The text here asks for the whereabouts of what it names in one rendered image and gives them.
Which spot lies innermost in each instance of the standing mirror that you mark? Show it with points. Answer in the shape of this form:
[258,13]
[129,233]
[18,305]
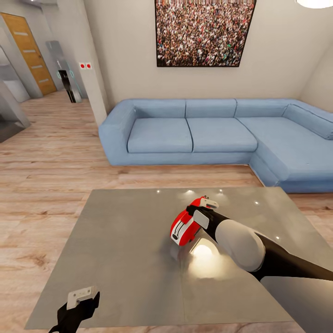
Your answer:
[64,71]

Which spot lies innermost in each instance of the sofa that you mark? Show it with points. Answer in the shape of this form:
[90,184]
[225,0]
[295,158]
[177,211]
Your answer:
[287,143]

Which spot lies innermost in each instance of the radio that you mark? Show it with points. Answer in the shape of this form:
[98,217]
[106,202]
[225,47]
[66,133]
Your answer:
[184,227]

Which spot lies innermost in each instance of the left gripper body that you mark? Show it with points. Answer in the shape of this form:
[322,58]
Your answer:
[82,312]

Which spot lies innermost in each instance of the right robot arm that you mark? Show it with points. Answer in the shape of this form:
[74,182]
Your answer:
[302,288]

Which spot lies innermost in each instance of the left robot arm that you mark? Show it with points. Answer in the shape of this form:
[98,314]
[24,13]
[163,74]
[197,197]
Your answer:
[75,311]

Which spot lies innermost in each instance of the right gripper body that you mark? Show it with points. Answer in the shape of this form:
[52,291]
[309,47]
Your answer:
[192,209]

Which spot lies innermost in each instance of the picture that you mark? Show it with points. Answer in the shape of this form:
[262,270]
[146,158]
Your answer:
[201,33]

